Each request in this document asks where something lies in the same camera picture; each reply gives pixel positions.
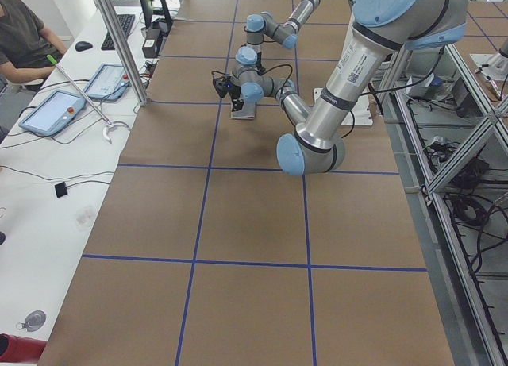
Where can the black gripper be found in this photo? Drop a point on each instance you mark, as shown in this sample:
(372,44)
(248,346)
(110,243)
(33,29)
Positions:
(235,92)

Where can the pink towel with grey edge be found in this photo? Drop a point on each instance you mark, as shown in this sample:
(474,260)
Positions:
(243,111)

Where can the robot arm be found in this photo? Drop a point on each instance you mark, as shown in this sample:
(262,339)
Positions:
(379,28)
(261,25)

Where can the neighbouring robot arm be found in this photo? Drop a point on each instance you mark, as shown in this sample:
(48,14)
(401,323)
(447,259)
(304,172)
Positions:
(496,62)

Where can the black power adapter box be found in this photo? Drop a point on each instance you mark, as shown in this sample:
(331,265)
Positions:
(153,39)

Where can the far teach pendant tablet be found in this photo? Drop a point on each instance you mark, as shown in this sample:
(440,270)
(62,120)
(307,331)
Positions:
(108,83)

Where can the teach pendant tablet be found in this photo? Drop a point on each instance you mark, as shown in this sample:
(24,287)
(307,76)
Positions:
(54,114)
(108,83)

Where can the metal grabber stick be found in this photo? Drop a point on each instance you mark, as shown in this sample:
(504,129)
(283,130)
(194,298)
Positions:
(109,125)

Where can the black computer monitor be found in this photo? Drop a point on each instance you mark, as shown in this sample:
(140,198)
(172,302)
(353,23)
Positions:
(164,24)

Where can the black computer mouse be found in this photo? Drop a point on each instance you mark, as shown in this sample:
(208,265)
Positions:
(81,46)

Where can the near teach pendant tablet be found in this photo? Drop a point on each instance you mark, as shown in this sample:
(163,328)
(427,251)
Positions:
(54,114)

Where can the small black square puck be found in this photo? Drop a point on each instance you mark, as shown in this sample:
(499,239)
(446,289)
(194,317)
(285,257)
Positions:
(61,189)

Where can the seated person in grey shirt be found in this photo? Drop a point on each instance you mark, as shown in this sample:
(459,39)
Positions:
(26,43)

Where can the red bottle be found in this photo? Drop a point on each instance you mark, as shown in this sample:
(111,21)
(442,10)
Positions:
(21,350)

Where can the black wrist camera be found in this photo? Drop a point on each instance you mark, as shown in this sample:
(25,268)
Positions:
(222,85)

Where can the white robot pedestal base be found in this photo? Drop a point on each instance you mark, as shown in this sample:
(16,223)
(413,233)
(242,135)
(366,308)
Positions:
(349,112)

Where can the aluminium frame post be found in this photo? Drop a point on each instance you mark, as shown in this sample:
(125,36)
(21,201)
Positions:
(121,45)

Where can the aluminium side frame rack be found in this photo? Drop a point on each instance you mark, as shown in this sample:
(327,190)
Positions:
(447,118)

